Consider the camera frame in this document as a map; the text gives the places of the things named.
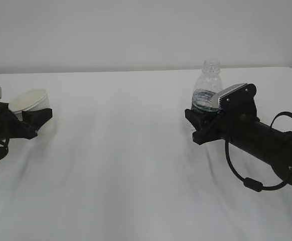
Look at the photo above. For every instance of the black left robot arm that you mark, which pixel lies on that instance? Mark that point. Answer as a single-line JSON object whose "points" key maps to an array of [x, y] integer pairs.
{"points": [[27, 128]]}

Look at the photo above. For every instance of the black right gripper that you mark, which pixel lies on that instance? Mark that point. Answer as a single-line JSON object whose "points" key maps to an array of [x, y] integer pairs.
{"points": [[237, 125]]}

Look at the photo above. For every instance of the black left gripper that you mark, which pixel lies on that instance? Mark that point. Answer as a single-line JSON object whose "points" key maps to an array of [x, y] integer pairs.
{"points": [[27, 128]]}

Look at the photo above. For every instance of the white paper cup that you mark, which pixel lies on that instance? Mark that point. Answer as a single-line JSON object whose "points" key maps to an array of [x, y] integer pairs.
{"points": [[31, 100]]}

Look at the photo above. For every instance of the clear green-label water bottle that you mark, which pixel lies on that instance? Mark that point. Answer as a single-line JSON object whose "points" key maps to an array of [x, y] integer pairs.
{"points": [[208, 84]]}

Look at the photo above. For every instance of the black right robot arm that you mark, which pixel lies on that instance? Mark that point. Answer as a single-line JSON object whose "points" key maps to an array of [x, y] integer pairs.
{"points": [[275, 149]]}

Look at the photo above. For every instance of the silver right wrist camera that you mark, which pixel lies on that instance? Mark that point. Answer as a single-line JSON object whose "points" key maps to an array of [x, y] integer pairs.
{"points": [[233, 96]]}

